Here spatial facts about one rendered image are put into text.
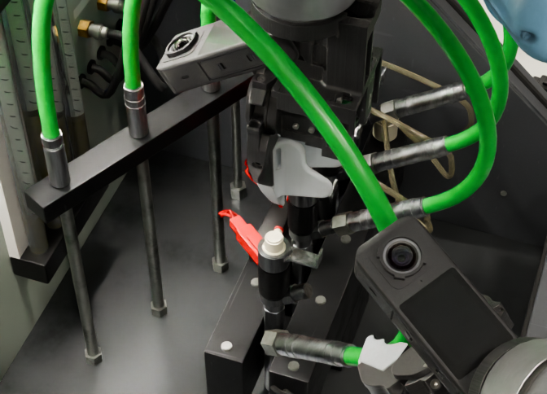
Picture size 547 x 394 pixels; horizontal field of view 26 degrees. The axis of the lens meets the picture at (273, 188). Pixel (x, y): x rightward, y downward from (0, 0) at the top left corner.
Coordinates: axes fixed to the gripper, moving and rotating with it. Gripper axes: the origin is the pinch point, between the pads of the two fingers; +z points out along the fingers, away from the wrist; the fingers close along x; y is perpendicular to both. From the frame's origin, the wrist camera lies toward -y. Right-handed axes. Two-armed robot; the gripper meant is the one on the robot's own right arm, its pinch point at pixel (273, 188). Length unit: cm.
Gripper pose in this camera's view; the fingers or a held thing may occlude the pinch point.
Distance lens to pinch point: 95.1
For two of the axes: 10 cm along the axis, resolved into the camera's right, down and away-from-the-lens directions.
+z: 0.0, 6.8, 7.3
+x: 3.3, -6.9, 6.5
